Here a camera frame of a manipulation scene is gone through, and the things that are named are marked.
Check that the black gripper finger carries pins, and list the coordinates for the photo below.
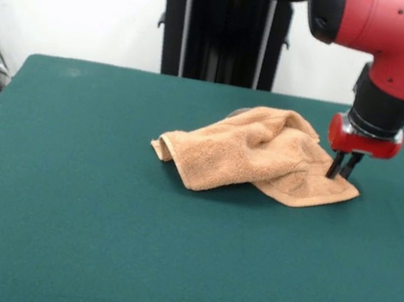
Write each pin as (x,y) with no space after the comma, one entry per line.
(350,166)
(335,163)

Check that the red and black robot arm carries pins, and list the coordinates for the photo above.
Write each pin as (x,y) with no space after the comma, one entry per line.
(381,30)

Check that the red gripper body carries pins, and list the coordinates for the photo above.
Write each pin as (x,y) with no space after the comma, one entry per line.
(362,145)

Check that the tan terry towel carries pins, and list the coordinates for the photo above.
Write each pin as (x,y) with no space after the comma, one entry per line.
(233,152)

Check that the dark green table cloth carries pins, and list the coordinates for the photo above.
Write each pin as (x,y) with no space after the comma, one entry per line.
(94,237)

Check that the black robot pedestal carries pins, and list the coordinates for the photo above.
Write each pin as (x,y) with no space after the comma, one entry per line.
(224,38)

